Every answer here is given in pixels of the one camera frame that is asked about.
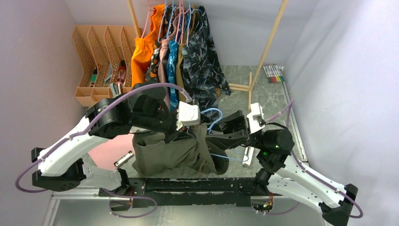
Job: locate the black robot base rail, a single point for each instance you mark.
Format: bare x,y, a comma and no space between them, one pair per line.
196,191

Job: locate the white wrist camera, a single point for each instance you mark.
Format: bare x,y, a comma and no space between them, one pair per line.
255,118
187,115

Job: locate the brown hanging shorts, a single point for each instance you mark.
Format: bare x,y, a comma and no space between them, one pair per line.
189,18

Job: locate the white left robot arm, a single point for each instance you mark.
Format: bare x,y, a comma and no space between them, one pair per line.
152,106

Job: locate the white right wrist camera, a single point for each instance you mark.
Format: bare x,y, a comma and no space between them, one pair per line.
255,118

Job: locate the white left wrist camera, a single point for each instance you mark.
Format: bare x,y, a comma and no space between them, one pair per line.
187,115

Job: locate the peach desk organizer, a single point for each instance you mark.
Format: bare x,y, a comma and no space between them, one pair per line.
105,53

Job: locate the dark leaf-print shorts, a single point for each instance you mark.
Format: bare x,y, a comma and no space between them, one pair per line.
202,73

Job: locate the black orange patterned shorts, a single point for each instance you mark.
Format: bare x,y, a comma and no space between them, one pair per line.
154,62

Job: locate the orange hanging shorts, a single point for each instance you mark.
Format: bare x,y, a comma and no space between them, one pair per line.
143,52

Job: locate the pink clipboard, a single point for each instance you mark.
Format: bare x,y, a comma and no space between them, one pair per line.
106,154

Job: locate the set of coloured markers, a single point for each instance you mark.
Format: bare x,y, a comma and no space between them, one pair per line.
273,73

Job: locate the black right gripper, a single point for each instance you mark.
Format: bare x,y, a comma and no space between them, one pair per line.
235,131

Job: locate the wooden clothes rack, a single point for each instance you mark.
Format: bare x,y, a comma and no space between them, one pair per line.
252,80

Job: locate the pink hanging shorts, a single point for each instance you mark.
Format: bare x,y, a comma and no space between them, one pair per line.
171,31

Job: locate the blue patterned shorts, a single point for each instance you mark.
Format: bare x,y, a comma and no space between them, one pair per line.
172,62

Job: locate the white stapler on table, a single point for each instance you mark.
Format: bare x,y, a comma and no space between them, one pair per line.
248,155

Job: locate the olive green shorts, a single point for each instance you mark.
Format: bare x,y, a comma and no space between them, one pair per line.
154,155

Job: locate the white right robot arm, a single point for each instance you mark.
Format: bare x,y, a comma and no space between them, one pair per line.
281,171

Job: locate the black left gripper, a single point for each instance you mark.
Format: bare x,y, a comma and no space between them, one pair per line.
176,135

